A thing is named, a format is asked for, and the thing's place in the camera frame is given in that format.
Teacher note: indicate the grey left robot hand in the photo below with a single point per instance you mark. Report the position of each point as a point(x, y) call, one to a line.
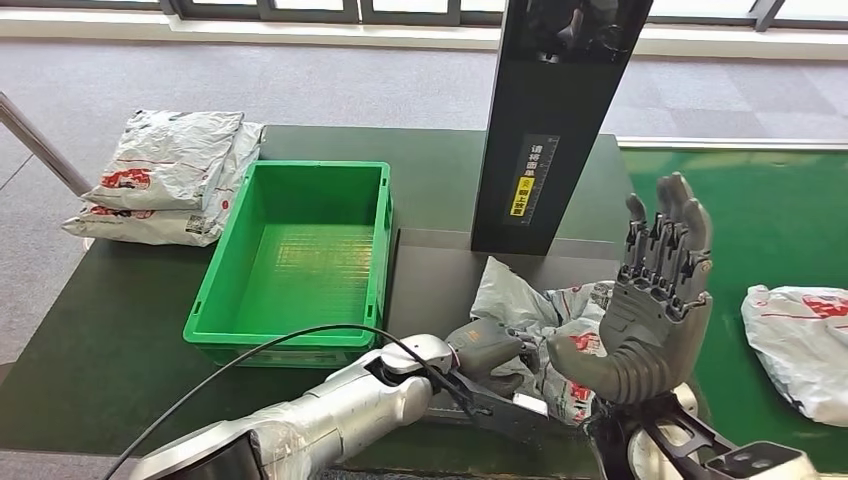
point(487, 344)

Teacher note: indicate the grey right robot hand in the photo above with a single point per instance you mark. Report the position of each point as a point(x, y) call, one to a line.
point(649, 344)

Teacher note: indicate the white red-print parcel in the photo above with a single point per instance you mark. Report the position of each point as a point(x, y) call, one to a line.
point(510, 298)

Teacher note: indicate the white black-print parcel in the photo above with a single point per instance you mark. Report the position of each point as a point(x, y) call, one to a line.
point(795, 351)

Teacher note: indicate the black inbound scanner machine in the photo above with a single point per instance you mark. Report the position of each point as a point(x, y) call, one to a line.
point(550, 99)

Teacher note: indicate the white poly mailer parcel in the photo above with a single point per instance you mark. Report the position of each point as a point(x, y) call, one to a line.
point(166, 159)
point(146, 228)

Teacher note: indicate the yellow black scanner label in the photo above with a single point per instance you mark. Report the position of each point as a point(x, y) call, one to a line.
point(523, 195)

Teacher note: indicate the green plastic crate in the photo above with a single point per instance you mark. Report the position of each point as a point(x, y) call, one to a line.
point(311, 278)

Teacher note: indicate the dark green table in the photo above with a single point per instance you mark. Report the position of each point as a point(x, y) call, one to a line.
point(99, 318)

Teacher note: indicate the silver metal pole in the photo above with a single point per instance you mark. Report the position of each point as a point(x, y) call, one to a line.
point(40, 146)

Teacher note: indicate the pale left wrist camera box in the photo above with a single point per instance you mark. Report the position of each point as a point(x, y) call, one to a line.
point(510, 414)

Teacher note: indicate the silver conveyor edge rail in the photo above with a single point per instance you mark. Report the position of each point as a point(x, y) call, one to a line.
point(729, 143)

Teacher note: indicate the dark window frame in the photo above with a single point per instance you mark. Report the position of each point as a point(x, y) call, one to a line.
point(308, 20)

